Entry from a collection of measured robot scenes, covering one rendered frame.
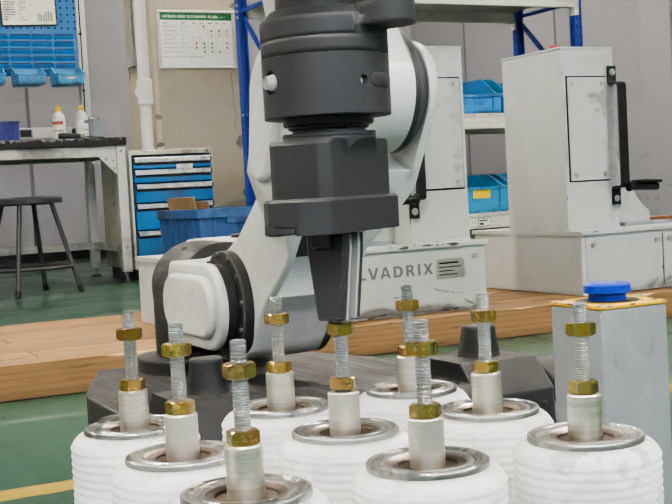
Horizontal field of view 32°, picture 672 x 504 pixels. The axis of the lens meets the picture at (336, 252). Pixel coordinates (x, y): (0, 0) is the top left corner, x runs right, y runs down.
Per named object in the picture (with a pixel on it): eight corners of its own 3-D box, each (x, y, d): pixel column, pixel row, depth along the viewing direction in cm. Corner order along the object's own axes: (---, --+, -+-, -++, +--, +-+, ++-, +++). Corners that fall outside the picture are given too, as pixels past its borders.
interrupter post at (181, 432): (158, 463, 78) (155, 414, 77) (188, 456, 79) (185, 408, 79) (178, 468, 76) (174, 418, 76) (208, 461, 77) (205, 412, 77)
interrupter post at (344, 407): (368, 438, 82) (366, 391, 82) (337, 442, 81) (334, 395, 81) (353, 432, 84) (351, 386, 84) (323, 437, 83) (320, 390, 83)
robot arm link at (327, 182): (343, 235, 74) (332, 44, 73) (221, 239, 79) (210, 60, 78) (434, 224, 85) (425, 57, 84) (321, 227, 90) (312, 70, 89)
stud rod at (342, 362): (348, 409, 83) (343, 302, 83) (353, 411, 82) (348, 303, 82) (335, 410, 83) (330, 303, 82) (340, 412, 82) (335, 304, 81)
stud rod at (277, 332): (289, 391, 93) (283, 296, 92) (278, 393, 92) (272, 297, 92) (283, 390, 94) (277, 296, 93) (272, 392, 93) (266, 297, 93)
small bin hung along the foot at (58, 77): (48, 87, 660) (46, 69, 660) (77, 87, 668) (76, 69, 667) (56, 83, 642) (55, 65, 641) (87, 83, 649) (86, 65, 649)
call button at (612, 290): (574, 306, 102) (573, 282, 102) (611, 302, 104) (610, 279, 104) (603, 309, 98) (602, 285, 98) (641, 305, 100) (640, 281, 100)
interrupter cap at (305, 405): (349, 409, 93) (348, 400, 93) (278, 426, 88) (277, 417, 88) (284, 401, 98) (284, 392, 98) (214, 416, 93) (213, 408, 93)
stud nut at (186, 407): (161, 413, 78) (160, 400, 77) (183, 409, 79) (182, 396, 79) (177, 416, 76) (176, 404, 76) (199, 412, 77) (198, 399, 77)
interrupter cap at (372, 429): (418, 439, 81) (418, 429, 81) (317, 454, 78) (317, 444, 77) (370, 422, 87) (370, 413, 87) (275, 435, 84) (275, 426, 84)
